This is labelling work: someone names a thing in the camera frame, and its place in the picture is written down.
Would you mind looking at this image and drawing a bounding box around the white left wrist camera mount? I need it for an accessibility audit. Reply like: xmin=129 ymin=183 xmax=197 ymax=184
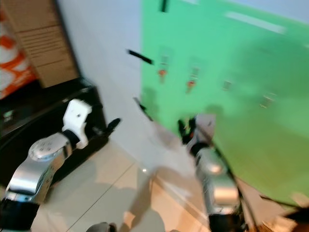
xmin=62 ymin=99 xmax=94 ymax=149

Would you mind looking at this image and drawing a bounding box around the brown cardboard box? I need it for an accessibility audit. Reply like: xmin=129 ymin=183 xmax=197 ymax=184
xmin=2 ymin=0 xmax=81 ymax=89

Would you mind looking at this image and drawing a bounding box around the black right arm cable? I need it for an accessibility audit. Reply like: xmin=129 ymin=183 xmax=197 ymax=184
xmin=214 ymin=139 xmax=253 ymax=209

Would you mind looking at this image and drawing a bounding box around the black glass table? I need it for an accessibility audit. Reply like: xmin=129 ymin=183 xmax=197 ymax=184
xmin=0 ymin=76 xmax=111 ymax=190

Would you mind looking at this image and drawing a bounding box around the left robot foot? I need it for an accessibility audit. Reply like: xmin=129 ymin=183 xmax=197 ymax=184
xmin=89 ymin=222 xmax=117 ymax=232

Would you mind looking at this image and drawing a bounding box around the key with orange tag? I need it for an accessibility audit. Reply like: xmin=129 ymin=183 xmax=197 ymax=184
xmin=156 ymin=68 xmax=169 ymax=83
xmin=185 ymin=79 xmax=198 ymax=94

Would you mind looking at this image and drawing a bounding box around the orange and white shopping bag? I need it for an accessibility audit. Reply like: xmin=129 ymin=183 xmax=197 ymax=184
xmin=0 ymin=10 xmax=37 ymax=100

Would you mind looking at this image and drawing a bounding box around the beige wooden cabinet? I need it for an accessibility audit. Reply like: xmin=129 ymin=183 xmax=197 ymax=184
xmin=149 ymin=173 xmax=224 ymax=232

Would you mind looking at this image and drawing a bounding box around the clear adhesive wall hook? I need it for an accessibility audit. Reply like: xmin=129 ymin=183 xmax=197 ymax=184
xmin=259 ymin=91 xmax=279 ymax=108
xmin=188 ymin=58 xmax=203 ymax=81
xmin=221 ymin=79 xmax=235 ymax=93
xmin=158 ymin=46 xmax=172 ymax=69

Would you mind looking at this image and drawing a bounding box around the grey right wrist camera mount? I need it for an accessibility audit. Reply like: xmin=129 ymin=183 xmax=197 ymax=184
xmin=195 ymin=113 xmax=217 ymax=144

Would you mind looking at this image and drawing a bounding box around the black wall bar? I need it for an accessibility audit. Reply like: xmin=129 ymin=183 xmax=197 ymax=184
xmin=126 ymin=49 xmax=154 ymax=65

